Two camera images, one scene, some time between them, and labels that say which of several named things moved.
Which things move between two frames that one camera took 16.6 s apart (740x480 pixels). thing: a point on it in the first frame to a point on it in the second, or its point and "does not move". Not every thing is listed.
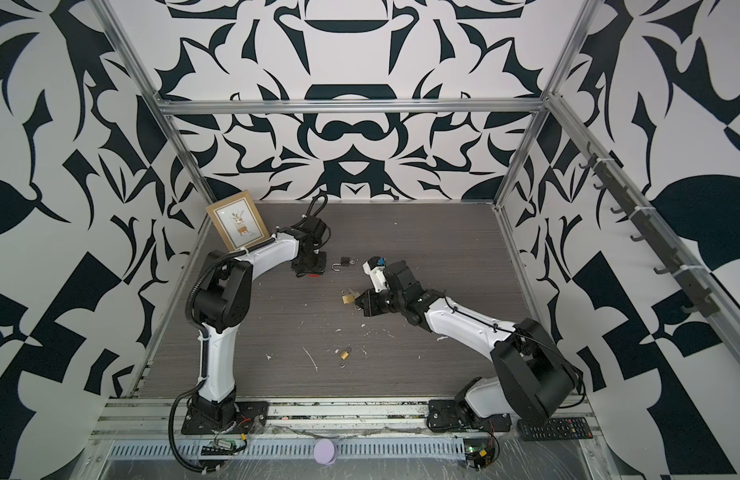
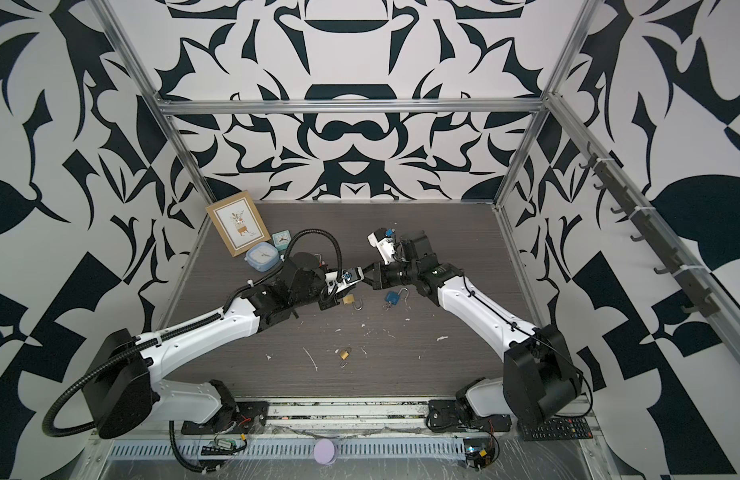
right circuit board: [478, 452] does not move
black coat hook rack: [705, 300] does not move
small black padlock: [345, 261] to [355, 275]
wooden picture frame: [239, 221] does not move
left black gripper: [320, 269] to [332, 301]
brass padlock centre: [347, 298] does not move
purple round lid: [325, 451] does not move
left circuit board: [219, 447] does not move
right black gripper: [370, 308] to [380, 276]
